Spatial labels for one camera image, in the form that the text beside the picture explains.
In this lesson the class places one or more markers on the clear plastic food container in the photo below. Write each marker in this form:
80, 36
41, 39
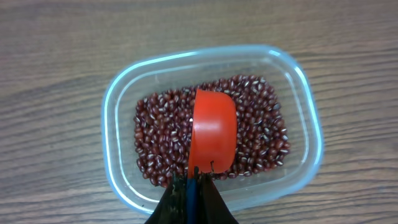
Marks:
193, 67

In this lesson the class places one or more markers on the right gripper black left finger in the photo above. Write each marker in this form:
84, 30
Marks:
172, 207

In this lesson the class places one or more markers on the red measuring scoop blue handle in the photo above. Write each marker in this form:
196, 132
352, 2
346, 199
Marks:
213, 142

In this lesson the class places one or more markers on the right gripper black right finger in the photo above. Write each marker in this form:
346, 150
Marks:
211, 209

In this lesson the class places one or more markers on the red adzuki beans in container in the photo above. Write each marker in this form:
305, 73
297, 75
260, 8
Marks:
163, 129

